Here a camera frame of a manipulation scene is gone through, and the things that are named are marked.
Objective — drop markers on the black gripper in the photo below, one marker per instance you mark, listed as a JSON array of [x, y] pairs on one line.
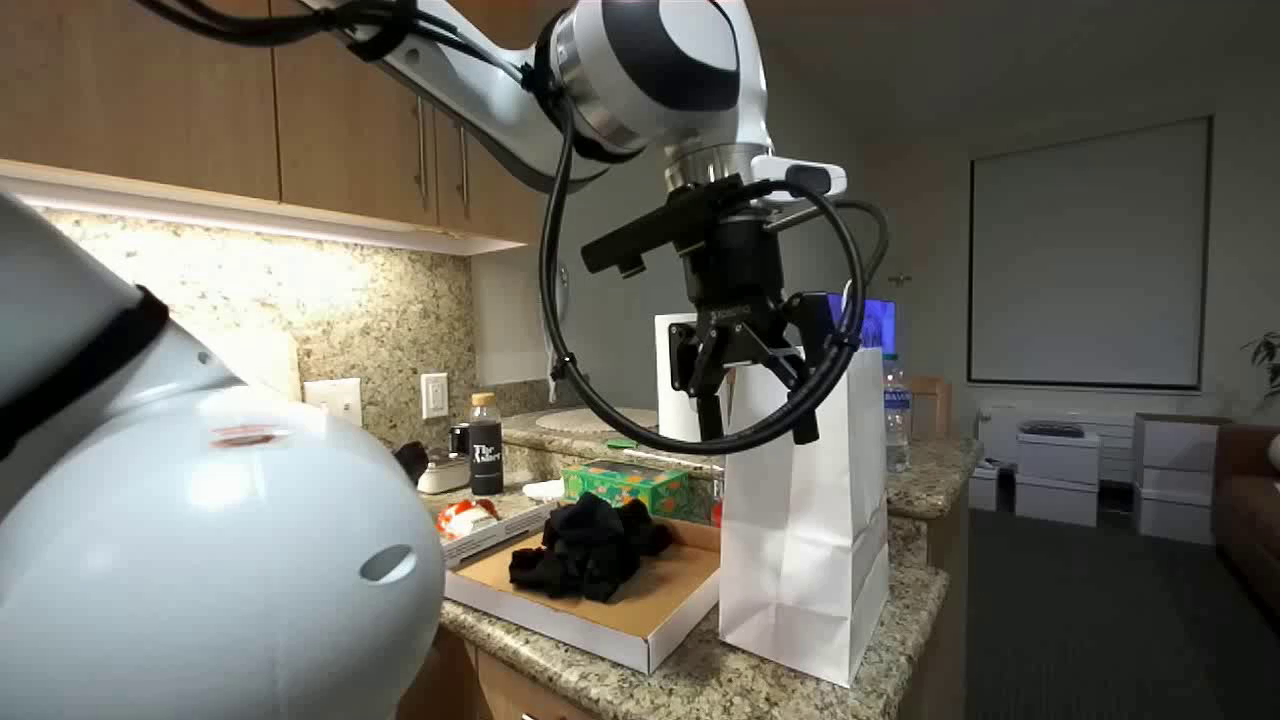
[[733, 261]]

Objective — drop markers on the wooden chair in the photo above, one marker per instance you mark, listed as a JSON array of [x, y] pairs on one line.
[[935, 407]]

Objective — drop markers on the dark sauce bottle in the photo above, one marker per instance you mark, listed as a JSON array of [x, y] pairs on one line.
[[486, 461]]

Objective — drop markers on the round woven placemat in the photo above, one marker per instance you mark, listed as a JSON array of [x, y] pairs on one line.
[[586, 425]]

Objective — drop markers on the green floral tissue box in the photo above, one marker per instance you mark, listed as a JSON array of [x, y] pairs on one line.
[[666, 495]]

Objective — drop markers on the white wall outlet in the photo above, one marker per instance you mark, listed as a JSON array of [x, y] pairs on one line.
[[434, 393]]

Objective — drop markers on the flat cardboard box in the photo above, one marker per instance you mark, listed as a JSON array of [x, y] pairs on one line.
[[640, 605]]

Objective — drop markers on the white wall switch plate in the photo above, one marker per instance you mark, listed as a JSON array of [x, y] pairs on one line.
[[333, 403]]

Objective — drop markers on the red and white packet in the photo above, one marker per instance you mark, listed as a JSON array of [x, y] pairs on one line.
[[468, 519]]

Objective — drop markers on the clear water bottle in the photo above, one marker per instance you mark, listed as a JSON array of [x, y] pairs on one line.
[[897, 422]]

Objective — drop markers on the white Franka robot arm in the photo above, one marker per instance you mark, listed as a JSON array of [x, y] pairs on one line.
[[202, 562]]

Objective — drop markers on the white roller screen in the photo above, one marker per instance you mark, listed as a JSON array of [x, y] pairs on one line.
[[1088, 252]]

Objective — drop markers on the white paper bag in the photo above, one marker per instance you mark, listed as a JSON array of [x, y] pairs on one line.
[[800, 562]]

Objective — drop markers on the brown sofa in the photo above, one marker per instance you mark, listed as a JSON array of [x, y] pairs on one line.
[[1255, 520]]

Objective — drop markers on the glowing blue monitor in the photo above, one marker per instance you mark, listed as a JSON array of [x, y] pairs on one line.
[[881, 327]]

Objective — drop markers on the wooden lower cabinet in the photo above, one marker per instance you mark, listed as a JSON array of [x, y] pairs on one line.
[[493, 687]]

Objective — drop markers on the small white storage box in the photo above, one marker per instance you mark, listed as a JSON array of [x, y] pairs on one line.
[[987, 488]]

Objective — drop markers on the crumpled white napkin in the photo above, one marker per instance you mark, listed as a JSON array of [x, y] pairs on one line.
[[546, 488]]

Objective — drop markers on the green houseplant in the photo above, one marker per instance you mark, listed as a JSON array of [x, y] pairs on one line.
[[1265, 361]]

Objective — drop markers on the wooden upper cabinets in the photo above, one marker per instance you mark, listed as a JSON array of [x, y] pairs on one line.
[[134, 105]]

